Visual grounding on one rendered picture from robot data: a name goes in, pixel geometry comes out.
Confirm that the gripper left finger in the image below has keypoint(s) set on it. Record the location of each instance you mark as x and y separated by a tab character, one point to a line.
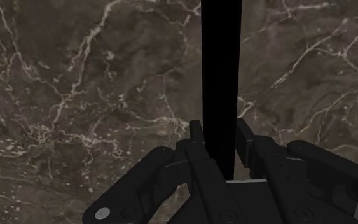
154	180

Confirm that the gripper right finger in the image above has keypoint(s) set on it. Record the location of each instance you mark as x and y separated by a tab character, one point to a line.
305	176

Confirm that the black long bar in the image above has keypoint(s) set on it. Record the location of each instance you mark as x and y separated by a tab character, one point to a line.
220	77

